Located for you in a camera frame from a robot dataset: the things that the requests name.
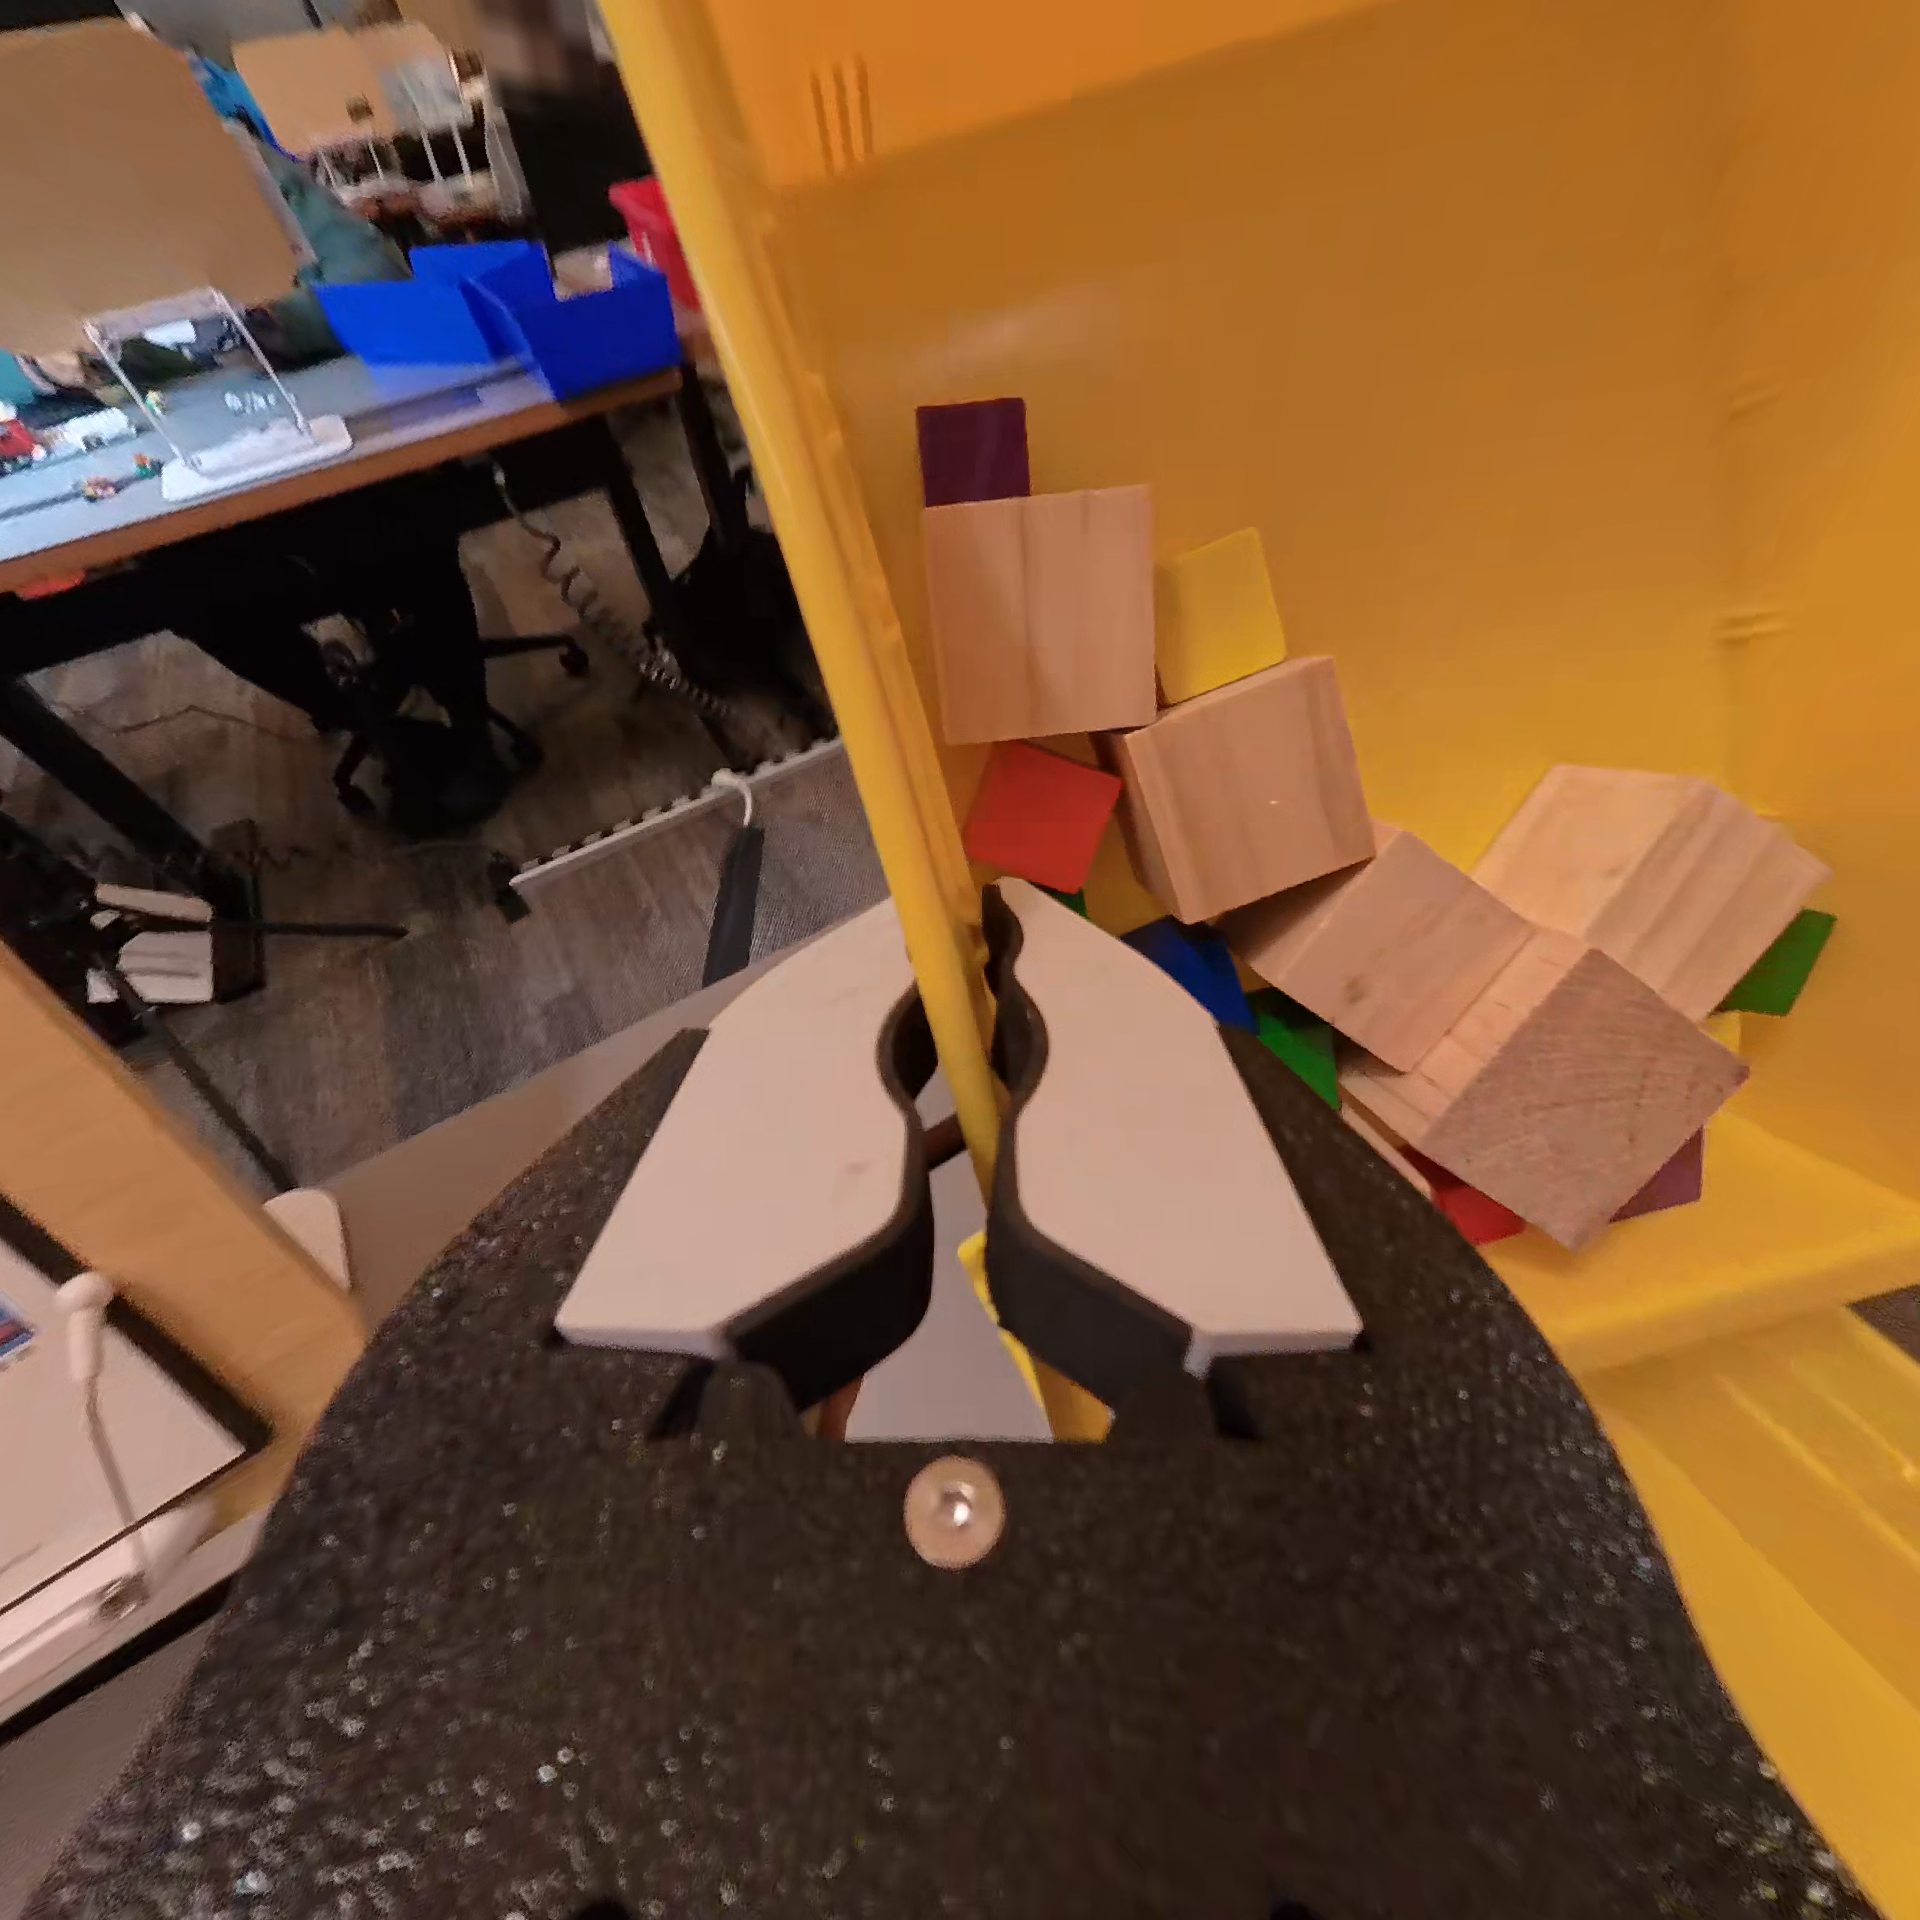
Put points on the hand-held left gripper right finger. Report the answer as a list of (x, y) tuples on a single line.
[(1172, 1171)]

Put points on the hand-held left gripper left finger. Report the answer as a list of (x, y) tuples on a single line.
[(750, 1142)]

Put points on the pile of wooden cubes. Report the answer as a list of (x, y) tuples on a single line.
[(1245, 780)]

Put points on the yellow plastic box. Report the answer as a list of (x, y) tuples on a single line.
[(1771, 1577), (1424, 375)]

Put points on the black office chair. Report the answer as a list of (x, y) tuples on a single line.
[(436, 706)]

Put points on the printed sheet on wooden board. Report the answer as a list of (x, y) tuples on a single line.
[(89, 1441)]

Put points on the grey table with wooden edge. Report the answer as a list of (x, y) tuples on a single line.
[(376, 436)]

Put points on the blue plastic bin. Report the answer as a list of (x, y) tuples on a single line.
[(599, 331), (390, 317)]

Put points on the clear acrylic stand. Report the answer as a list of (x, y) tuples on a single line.
[(225, 436)]

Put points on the red plastic bin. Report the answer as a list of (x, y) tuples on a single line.
[(662, 226)]

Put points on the small cardboard sheet on stand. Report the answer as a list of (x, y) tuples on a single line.
[(331, 77)]

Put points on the large cardboard sheet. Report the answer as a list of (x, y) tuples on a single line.
[(119, 181)]

